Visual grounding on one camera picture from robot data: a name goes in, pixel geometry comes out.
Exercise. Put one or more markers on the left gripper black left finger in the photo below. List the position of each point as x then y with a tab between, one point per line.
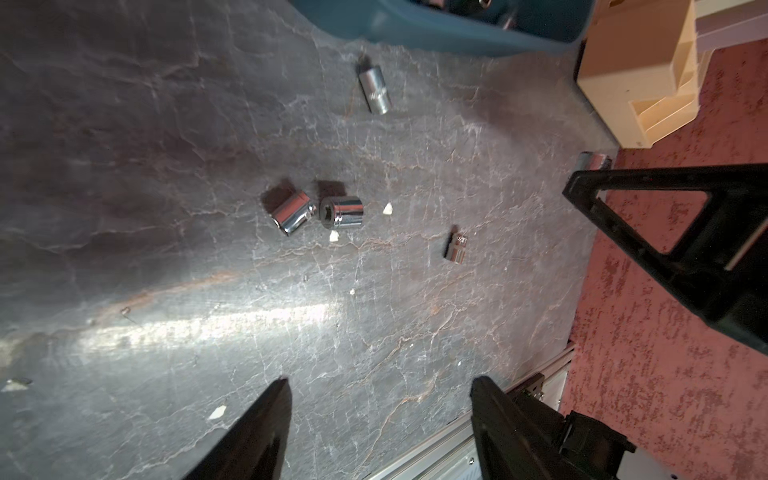
254	447

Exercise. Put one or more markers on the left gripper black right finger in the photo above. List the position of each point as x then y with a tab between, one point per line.
520	437

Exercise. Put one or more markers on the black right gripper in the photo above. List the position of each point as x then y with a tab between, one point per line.
718	268

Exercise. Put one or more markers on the large chrome socket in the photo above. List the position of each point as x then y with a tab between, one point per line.
294	212
341	212

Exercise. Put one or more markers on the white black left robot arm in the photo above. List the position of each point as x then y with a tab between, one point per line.
606	450

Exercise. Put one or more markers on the small chrome socket pair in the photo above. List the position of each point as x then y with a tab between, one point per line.
456	249

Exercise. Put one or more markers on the teal plastic storage box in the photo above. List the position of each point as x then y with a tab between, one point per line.
476	28

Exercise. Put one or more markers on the beige plastic file organizer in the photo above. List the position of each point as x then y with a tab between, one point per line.
644	62

